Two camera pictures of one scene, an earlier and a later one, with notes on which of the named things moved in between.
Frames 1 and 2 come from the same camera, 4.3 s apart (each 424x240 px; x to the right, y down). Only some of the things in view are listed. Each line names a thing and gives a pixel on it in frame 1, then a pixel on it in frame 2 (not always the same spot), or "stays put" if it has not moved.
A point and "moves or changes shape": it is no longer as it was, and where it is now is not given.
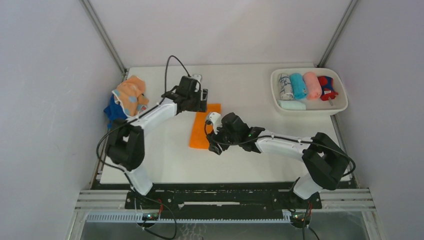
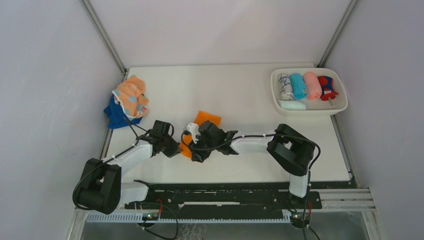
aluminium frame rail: (335, 199) stays put
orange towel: (199, 139) moves or changes shape
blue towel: (114, 111) stays put
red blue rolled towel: (326, 84) stays put
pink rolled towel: (313, 86) stays put
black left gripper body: (194, 103) to (170, 146)
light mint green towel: (292, 104) stays put
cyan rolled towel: (298, 85) stays put
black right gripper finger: (215, 147) to (200, 155)
